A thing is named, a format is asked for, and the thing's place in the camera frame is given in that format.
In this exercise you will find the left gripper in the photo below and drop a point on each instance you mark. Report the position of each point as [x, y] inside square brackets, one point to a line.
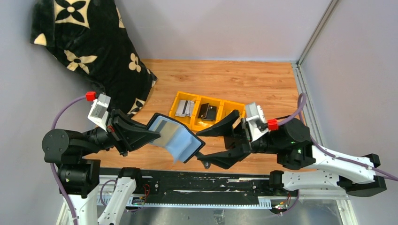
[115, 131]

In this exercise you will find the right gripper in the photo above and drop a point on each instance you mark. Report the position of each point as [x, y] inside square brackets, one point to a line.
[244, 136]

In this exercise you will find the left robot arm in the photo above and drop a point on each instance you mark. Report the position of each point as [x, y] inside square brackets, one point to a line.
[78, 178]

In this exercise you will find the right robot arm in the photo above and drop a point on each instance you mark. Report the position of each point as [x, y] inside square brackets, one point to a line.
[306, 164]

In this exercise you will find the black cards stack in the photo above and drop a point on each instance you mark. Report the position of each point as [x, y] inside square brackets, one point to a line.
[207, 112]

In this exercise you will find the silver cards stack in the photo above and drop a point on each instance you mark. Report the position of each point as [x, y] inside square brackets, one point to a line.
[185, 108]

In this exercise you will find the right yellow bin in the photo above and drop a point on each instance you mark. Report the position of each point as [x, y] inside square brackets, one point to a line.
[226, 107]

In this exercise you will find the left yellow bin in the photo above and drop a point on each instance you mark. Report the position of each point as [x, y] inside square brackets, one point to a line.
[188, 121]

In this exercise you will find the black floral blanket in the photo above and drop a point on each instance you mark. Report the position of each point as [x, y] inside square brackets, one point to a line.
[88, 37]

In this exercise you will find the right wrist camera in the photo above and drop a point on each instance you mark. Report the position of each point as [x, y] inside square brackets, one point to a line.
[255, 118]

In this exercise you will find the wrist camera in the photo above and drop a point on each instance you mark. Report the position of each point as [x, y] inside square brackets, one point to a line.
[255, 118]
[98, 113]

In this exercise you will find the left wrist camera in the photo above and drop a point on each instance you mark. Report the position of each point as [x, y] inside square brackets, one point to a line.
[98, 113]

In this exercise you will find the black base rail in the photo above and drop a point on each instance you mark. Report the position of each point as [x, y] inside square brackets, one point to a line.
[177, 189]

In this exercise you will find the aluminium frame post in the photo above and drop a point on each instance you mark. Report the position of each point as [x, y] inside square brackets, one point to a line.
[317, 31]

